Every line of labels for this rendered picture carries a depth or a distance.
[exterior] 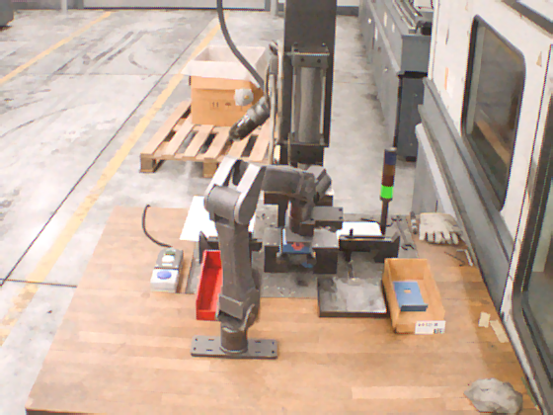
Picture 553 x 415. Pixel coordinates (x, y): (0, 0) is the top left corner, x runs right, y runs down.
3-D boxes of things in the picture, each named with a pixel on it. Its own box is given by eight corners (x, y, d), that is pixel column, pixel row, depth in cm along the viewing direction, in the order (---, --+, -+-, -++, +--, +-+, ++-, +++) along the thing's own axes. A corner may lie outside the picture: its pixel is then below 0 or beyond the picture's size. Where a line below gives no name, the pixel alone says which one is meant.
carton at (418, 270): (393, 336, 167) (397, 310, 163) (381, 282, 189) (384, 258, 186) (442, 336, 167) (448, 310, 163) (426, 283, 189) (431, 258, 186)
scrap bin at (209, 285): (196, 320, 169) (195, 300, 167) (204, 268, 192) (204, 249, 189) (244, 322, 169) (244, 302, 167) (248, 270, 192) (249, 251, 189)
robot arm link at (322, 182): (307, 181, 176) (299, 144, 168) (337, 190, 172) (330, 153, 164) (282, 211, 170) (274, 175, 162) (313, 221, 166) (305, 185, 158)
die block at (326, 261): (263, 272, 191) (264, 248, 187) (264, 254, 200) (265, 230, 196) (336, 274, 191) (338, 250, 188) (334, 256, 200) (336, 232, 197)
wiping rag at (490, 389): (456, 383, 150) (470, 417, 138) (458, 373, 149) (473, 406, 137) (513, 381, 151) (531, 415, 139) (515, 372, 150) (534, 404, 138)
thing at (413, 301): (400, 314, 173) (402, 304, 172) (391, 282, 187) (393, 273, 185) (427, 313, 173) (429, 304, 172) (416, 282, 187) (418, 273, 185)
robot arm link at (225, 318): (227, 287, 158) (211, 297, 154) (258, 299, 154) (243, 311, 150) (227, 309, 161) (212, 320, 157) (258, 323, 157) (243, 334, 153)
